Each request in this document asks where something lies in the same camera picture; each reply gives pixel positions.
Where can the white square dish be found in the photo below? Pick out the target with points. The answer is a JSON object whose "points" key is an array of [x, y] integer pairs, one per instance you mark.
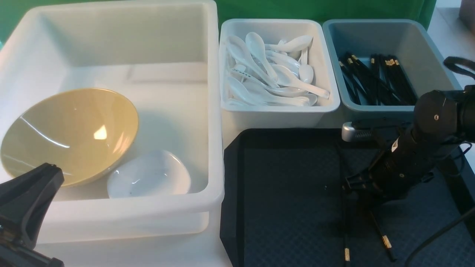
{"points": [[158, 172]]}

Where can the teal plastic chopstick bin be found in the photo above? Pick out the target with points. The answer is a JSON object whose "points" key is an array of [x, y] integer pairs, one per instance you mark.
{"points": [[405, 39]]}

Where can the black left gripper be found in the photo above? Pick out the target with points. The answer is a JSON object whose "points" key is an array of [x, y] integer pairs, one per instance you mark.
{"points": [[24, 202]]}

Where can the white plastic spoon bin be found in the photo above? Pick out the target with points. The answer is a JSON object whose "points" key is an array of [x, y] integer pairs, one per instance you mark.
{"points": [[274, 31]]}

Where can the pile of white spoons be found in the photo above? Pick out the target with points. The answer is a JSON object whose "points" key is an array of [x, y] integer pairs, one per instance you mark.
{"points": [[266, 74]]}

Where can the yellow noodle bowl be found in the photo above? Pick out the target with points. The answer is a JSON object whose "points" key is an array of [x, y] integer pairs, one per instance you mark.
{"points": [[85, 132]]}

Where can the large white plastic tub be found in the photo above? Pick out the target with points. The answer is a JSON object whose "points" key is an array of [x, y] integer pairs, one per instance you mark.
{"points": [[163, 56]]}

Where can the bundle of black chopsticks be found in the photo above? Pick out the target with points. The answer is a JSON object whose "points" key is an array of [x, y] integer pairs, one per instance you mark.
{"points": [[380, 81]]}

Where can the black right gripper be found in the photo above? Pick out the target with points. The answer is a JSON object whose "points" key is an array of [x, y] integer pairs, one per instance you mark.
{"points": [[389, 177]]}

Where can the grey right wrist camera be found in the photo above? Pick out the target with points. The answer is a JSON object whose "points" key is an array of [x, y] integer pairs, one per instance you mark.
{"points": [[379, 129]]}

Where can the black plastic serving tray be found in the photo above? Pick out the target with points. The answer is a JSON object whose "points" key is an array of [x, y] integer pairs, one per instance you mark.
{"points": [[282, 205]]}

